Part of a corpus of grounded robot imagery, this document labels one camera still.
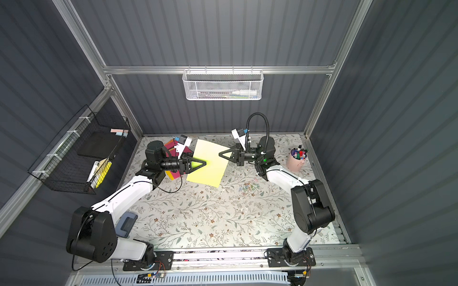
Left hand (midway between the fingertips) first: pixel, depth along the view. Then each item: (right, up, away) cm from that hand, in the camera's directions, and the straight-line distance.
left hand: (203, 163), depth 71 cm
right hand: (+8, +3, +1) cm, 8 cm away
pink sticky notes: (-45, +15, +15) cm, 50 cm away
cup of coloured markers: (+46, +1, +23) cm, 51 cm away
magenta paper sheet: (-11, +5, -3) cm, 12 cm away
